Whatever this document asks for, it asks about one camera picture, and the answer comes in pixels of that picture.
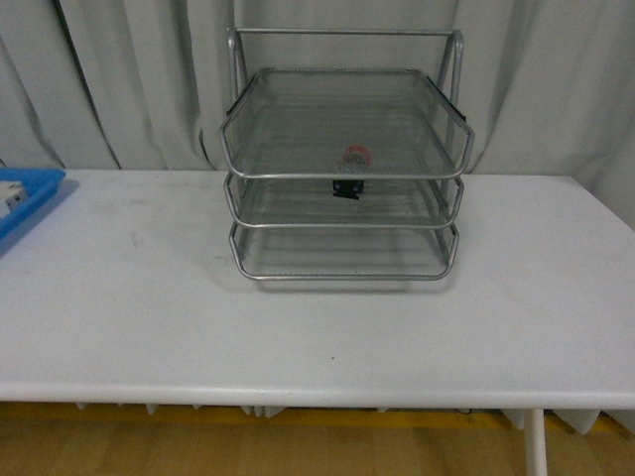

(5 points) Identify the silver mesh tray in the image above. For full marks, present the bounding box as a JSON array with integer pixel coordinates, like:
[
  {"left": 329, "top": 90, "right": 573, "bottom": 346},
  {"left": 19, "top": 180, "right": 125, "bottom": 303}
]
[
  {"left": 223, "top": 174, "right": 464, "bottom": 230},
  {"left": 229, "top": 223, "right": 459, "bottom": 281},
  {"left": 220, "top": 68, "right": 474, "bottom": 179}
]

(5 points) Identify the red emergency stop button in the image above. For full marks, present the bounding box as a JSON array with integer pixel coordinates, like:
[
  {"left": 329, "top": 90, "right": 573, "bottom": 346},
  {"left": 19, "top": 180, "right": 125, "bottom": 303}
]
[{"left": 332, "top": 144, "right": 372, "bottom": 200}]

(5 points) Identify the silver mesh bottom tray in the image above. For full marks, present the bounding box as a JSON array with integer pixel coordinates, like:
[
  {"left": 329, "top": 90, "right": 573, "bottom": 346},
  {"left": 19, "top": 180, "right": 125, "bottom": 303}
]
[{"left": 229, "top": 223, "right": 459, "bottom": 281}]

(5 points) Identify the silver mesh top tray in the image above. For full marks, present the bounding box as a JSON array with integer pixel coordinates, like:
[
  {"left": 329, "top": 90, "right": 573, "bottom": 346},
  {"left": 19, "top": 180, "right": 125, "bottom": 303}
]
[{"left": 220, "top": 68, "right": 474, "bottom": 179}]

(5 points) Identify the grey curtain backdrop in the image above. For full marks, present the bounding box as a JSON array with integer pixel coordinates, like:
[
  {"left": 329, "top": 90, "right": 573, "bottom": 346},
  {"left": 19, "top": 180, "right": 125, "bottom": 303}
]
[{"left": 0, "top": 0, "right": 635, "bottom": 187}]

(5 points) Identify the blue plastic bin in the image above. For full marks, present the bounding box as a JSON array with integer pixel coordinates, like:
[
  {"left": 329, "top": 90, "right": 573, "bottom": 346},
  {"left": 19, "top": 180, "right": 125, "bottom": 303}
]
[{"left": 1, "top": 169, "right": 66, "bottom": 239}]

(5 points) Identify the white table leg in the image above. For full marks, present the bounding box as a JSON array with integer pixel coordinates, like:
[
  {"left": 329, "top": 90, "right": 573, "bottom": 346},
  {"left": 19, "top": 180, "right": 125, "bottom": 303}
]
[{"left": 524, "top": 409, "right": 548, "bottom": 476}]

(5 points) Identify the white circuit breaker block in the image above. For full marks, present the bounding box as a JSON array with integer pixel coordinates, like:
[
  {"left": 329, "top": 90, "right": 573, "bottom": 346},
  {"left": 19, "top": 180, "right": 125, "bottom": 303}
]
[{"left": 0, "top": 180, "right": 29, "bottom": 219}]

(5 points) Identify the silver mesh rack frame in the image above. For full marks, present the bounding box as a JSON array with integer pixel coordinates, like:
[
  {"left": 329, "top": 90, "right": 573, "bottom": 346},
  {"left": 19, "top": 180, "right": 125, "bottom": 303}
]
[{"left": 226, "top": 27, "right": 466, "bottom": 249}]

